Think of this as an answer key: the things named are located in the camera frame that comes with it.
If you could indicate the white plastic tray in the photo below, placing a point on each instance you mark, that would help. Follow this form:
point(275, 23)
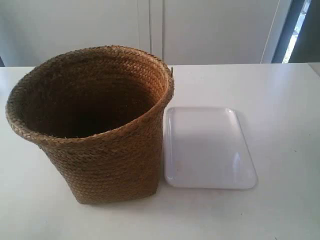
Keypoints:
point(205, 148)

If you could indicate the brown woven basket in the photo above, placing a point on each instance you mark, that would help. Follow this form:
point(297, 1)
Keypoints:
point(97, 113)

